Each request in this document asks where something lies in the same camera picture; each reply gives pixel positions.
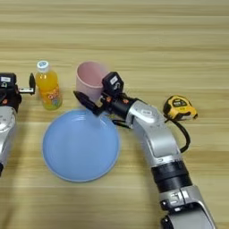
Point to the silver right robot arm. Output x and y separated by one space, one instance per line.
155 134

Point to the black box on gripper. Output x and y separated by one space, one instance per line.
7 80
112 81

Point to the pink plastic cup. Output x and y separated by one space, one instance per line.
89 79

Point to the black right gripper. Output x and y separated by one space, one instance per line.
119 106

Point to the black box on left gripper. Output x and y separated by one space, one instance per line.
7 80

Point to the blue round plate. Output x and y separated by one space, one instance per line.
80 149

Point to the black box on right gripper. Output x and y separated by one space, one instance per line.
112 81

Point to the yellow black tape measure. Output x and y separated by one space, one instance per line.
180 104

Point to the orange juice bottle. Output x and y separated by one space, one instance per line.
48 89

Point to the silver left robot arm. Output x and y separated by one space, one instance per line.
6 131

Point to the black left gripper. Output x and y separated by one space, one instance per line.
9 97

